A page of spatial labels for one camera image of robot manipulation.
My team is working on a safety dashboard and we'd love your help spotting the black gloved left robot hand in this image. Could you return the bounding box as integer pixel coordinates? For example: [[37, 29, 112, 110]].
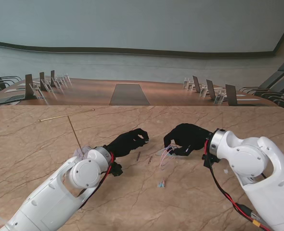
[[104, 128, 150, 158]]

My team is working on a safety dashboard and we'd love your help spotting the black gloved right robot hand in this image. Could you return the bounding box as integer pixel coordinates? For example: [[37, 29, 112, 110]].
[[163, 123, 212, 156]]

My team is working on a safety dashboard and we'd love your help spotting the gold T rack marble base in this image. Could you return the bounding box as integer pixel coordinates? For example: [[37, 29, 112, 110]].
[[38, 109, 94, 159]]

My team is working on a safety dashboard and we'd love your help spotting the brown conference table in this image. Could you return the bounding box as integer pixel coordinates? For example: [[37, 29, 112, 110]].
[[0, 77, 280, 108]]

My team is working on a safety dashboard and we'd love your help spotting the dark grey laptop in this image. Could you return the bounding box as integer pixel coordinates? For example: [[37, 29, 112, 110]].
[[0, 94, 26, 106]]

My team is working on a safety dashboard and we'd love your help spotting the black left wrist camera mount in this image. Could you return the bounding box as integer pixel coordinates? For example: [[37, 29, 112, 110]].
[[109, 163, 123, 178]]

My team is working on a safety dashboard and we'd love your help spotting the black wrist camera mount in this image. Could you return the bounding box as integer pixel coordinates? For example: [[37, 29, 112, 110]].
[[109, 163, 123, 178], [202, 154, 221, 168]]

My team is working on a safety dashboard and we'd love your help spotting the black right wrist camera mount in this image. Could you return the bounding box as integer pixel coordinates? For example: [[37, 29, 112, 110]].
[[202, 154, 221, 168]]

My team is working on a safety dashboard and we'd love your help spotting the red black left arm cable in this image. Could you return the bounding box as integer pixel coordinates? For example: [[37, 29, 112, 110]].
[[79, 151, 115, 210]]

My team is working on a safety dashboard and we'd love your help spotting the red black arm cable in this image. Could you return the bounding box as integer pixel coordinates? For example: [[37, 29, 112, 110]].
[[203, 139, 272, 231], [79, 151, 115, 210]]

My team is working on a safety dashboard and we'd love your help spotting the red black right arm cable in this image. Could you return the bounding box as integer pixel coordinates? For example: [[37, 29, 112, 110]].
[[203, 139, 272, 231]]

